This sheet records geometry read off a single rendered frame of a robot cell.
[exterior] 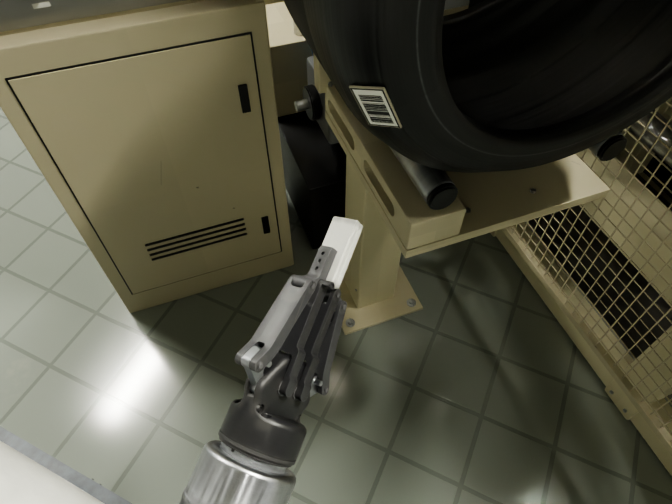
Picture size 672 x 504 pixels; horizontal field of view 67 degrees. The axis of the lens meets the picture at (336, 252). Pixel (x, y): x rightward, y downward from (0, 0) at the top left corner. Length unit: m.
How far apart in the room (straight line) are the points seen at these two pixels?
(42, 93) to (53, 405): 0.89
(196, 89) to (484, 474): 1.18
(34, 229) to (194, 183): 0.90
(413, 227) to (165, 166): 0.75
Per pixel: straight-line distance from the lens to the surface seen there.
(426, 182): 0.70
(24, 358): 1.81
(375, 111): 0.55
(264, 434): 0.46
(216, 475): 0.47
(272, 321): 0.46
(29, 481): 0.24
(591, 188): 0.93
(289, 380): 0.47
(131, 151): 1.27
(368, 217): 1.27
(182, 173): 1.33
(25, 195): 2.27
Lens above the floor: 1.40
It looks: 52 degrees down
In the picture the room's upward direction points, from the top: straight up
